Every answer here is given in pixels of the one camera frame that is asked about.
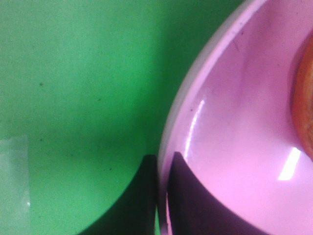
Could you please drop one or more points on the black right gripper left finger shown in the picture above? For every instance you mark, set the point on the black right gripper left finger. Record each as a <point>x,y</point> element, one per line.
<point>134,213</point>

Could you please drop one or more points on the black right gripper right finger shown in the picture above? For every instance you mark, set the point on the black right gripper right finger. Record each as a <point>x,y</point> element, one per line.
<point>193,210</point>

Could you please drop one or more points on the pink plate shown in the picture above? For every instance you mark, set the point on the pink plate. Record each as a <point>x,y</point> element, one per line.
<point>231,120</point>

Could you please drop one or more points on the burger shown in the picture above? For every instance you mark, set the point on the burger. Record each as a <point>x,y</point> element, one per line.
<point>302,100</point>

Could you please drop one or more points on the clear tape strip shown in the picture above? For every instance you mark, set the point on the clear tape strip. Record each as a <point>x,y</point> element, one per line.
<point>14,175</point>

